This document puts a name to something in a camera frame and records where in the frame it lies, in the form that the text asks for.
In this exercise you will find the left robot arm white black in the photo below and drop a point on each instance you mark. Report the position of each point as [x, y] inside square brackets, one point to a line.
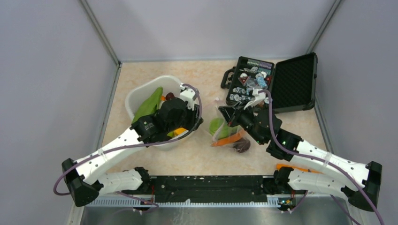
[87, 178]

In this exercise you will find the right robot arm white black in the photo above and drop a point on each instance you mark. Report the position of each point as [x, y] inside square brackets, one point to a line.
[358, 183]

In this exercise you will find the green leafy vegetable toy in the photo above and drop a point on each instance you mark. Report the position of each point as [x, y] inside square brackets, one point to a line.
[150, 105]

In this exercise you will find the black poker chip case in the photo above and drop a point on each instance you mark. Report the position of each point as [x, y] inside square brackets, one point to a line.
[291, 82]

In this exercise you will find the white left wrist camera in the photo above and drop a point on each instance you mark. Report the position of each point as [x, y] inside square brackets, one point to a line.
[189, 96]

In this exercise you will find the white plastic basket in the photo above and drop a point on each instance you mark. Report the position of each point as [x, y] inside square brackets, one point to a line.
[139, 94]

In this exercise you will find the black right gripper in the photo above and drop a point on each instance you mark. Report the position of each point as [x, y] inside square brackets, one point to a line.
[233, 113]

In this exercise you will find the dark purple round fruit toy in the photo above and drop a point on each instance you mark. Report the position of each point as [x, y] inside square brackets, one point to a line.
[242, 145]

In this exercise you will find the green cabbage toy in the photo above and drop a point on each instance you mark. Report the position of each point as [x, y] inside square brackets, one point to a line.
[218, 129]

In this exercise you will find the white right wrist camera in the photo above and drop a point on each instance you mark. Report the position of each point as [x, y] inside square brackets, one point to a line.
[259, 95]

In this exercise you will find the clear zip top bag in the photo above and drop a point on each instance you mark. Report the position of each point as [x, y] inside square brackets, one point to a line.
[211, 111]

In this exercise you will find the small orange fruit toy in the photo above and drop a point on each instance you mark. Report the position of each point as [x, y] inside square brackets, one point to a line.
[179, 131]

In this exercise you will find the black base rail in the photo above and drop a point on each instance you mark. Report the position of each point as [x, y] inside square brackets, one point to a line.
[210, 189]

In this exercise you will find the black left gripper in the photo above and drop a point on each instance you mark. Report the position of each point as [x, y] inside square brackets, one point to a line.
[195, 116]

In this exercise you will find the orange carrot toy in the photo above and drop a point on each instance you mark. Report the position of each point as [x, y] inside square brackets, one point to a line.
[228, 140]

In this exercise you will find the orange object behind right arm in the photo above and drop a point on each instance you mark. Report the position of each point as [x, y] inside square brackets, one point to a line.
[279, 166]

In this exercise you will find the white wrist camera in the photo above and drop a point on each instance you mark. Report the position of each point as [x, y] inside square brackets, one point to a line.
[189, 96]
[259, 95]

